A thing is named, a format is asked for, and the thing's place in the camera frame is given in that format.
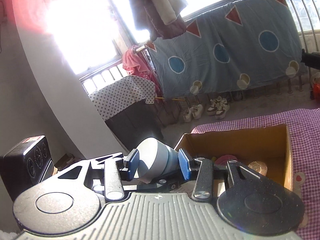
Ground pink lid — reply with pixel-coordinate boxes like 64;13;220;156
214;154;238;165

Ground black left camera box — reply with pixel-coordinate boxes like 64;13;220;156
1;135;55;200

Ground gold round tin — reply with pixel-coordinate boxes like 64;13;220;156
248;161;268;176

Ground white blue cup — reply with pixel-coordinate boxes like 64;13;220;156
134;138;178;184

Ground blue patterned quilt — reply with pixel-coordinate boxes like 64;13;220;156
149;0;308;99

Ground purple checkered tablecloth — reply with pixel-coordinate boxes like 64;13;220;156
191;108;320;239

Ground white brown sneaker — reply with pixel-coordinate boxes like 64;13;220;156
207;96;230;119

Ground pink hanging garment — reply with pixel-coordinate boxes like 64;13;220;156
122;45;163;96

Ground polka dot cloth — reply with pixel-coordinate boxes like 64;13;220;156
89;75;156;121

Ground dark hanging clothes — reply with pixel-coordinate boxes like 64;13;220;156
129;0;187;41

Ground brown cardboard box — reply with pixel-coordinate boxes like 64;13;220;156
175;124;293;191

